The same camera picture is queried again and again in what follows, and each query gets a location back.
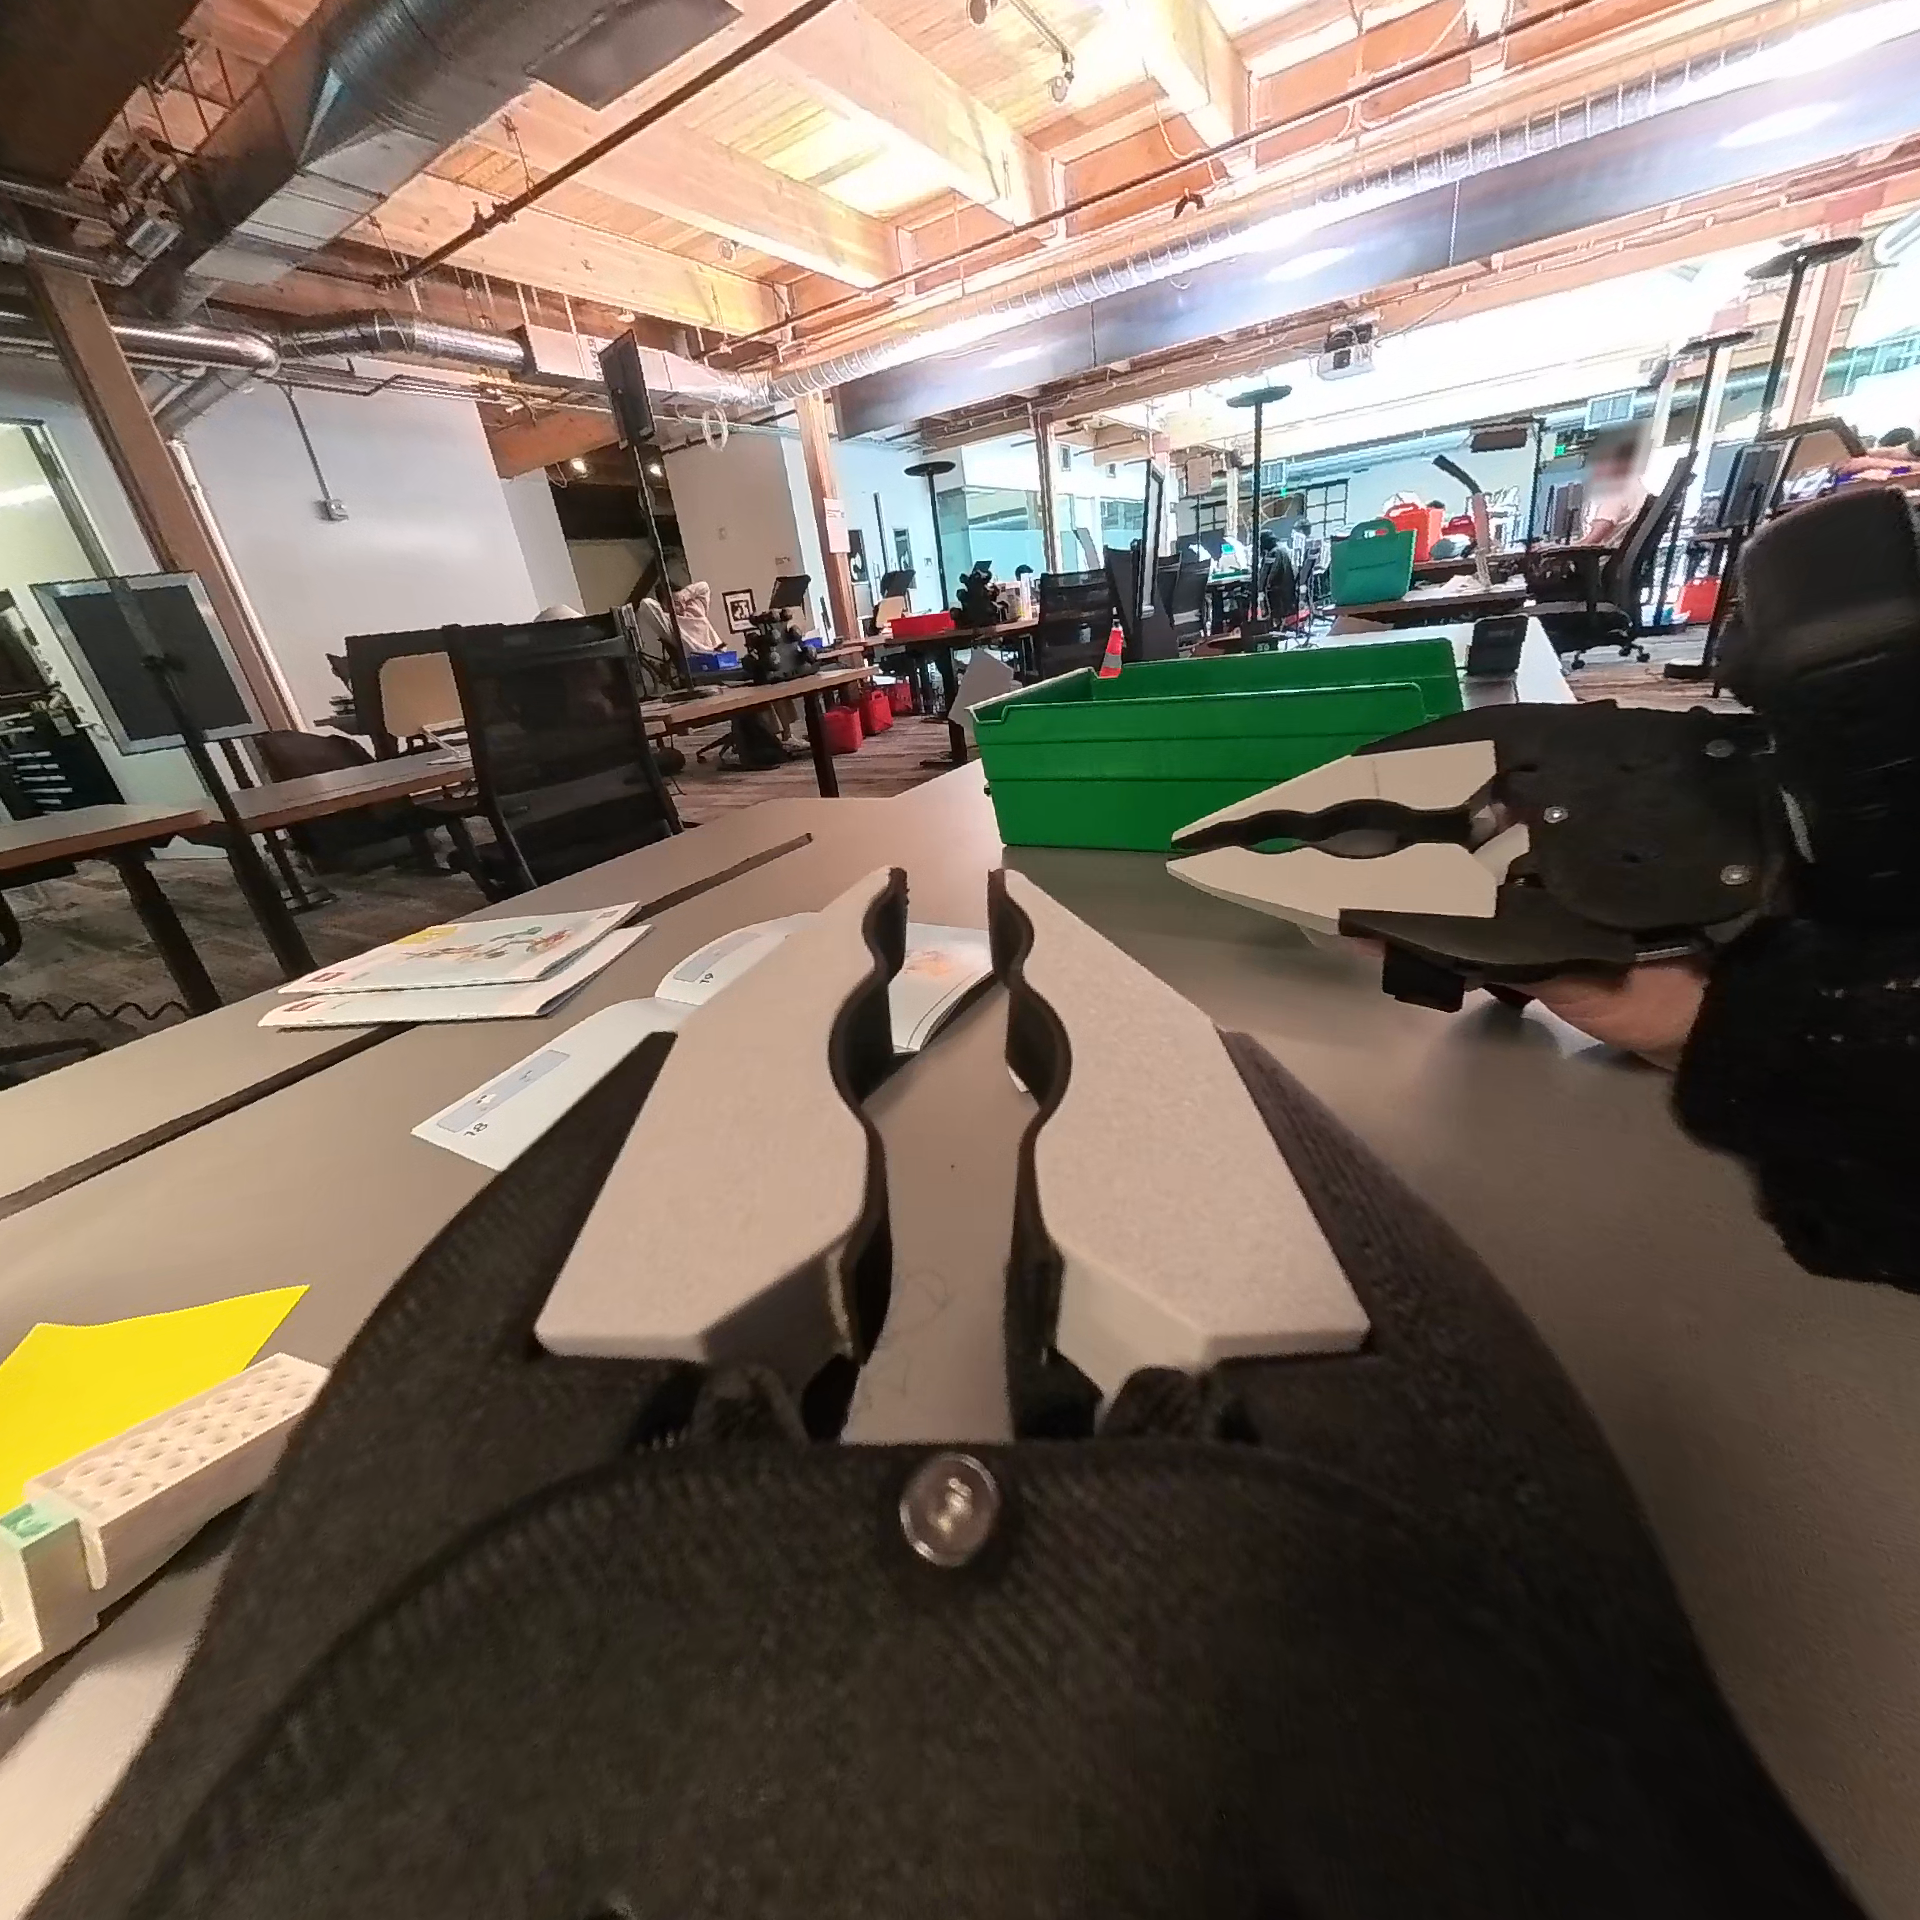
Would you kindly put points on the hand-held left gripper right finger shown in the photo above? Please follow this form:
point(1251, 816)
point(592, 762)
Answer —
point(1185, 1201)

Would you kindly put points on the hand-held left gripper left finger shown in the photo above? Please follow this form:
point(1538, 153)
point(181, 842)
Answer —
point(721, 1185)

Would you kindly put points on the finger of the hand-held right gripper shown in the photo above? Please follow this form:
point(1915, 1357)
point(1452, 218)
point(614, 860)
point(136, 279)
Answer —
point(1395, 884)
point(1395, 776)

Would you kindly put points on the green plastic bin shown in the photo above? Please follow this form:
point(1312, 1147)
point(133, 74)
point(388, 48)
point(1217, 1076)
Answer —
point(1111, 764)

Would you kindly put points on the person's right forearm black sleeve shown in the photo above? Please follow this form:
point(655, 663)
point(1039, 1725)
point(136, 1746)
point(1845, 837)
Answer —
point(1830, 1111)

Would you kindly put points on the open lego instruction booklet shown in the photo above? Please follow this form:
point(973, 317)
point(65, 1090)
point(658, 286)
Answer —
point(525, 1072)

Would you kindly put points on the closed lego instruction booklet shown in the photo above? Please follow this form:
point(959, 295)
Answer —
point(450, 1009)
point(481, 949)

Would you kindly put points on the white lego body assembly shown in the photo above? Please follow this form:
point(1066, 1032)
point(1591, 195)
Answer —
point(165, 1455)

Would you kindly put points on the person's right hand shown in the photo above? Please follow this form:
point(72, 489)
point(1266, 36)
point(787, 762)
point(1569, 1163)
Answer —
point(1621, 1012)

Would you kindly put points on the small black box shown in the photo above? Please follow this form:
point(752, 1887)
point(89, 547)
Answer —
point(1497, 644)

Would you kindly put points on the green tote bag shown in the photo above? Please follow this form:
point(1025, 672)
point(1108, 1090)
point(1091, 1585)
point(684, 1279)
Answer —
point(1373, 566)

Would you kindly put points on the red bag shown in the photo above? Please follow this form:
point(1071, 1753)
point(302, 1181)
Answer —
point(1418, 528)

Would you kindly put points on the black mesh office chair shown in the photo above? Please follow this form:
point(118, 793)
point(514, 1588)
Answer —
point(562, 751)
point(1077, 622)

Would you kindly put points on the white tilted board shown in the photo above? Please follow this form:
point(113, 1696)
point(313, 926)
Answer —
point(987, 687)

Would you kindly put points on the ceiling projector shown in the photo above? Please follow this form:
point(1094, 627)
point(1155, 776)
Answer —
point(1351, 357)

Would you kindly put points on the black tabletop machine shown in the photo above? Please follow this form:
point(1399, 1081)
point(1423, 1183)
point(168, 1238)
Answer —
point(780, 644)
point(979, 592)

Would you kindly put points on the red plastic canister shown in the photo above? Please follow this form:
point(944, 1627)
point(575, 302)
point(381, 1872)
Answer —
point(841, 721)
point(879, 711)

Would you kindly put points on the red storage tray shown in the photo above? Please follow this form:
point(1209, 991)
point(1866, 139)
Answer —
point(927, 624)

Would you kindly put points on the wooden background table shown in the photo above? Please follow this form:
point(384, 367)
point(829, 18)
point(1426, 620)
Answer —
point(780, 693)

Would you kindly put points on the yellow paper sheet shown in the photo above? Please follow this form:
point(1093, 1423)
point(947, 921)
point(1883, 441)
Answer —
point(104, 1381)

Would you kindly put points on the framed dark panel on stand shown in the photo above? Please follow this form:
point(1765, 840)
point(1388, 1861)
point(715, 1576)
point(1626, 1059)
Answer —
point(150, 660)

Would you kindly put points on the hanging black monitor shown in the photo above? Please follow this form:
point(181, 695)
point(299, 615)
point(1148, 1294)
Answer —
point(627, 387)

